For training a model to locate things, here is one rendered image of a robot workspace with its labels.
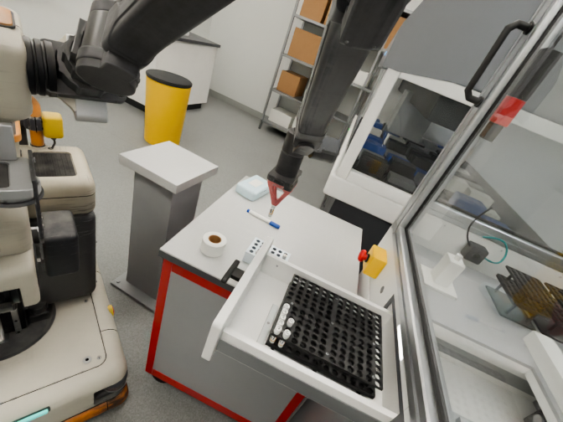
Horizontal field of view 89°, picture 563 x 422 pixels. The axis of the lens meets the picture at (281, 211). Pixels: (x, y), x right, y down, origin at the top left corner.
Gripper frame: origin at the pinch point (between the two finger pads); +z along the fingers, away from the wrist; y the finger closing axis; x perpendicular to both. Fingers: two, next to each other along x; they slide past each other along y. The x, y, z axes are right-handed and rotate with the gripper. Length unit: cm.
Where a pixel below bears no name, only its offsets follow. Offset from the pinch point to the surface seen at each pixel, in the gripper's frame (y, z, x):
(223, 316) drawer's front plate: -34.9, 4.4, -3.9
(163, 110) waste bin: 168, 58, 156
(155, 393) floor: -15, 97, 18
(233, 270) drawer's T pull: -22.9, 6.3, -0.2
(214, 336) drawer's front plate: -37.1, 7.2, -4.1
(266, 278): -12.9, 14.1, -6.4
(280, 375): -35.3, 11.6, -17.2
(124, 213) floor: 66, 97, 107
